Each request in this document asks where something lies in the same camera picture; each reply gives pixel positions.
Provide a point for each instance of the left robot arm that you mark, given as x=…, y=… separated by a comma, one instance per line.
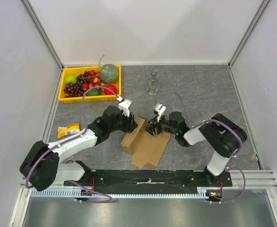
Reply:
x=43, y=164

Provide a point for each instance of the dark purple grape bunch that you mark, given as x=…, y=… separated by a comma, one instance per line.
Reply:
x=73, y=90

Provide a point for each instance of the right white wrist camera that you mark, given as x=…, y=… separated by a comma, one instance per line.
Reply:
x=159, y=111

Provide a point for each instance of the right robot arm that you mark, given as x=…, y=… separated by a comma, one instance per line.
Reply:
x=224, y=136

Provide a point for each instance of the clear glass bottle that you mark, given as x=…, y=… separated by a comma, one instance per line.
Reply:
x=153, y=83

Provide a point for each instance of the green avocado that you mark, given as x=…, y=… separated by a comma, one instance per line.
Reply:
x=94, y=92

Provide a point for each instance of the yellow plastic bin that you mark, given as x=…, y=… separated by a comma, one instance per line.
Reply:
x=80, y=70

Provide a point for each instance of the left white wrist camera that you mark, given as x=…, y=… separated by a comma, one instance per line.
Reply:
x=124, y=105

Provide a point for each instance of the red tomato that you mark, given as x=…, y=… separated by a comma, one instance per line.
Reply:
x=110, y=90

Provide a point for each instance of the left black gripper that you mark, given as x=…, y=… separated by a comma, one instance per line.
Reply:
x=130, y=124

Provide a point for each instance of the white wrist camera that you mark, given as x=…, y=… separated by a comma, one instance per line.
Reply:
x=159, y=111
x=124, y=105

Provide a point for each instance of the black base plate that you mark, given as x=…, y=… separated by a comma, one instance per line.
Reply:
x=149, y=181

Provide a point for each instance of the green apple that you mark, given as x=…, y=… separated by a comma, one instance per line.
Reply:
x=70, y=79

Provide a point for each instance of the yellow snack packet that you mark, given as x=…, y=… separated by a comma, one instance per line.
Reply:
x=68, y=130

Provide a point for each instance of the red cherry bunch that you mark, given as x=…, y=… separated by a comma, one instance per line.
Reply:
x=89, y=79

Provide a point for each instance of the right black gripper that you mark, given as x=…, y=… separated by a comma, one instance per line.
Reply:
x=156, y=126

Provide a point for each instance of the green netted melon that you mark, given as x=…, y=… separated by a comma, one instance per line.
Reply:
x=109, y=73

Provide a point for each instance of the brown cardboard box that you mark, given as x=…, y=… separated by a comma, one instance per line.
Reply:
x=146, y=150

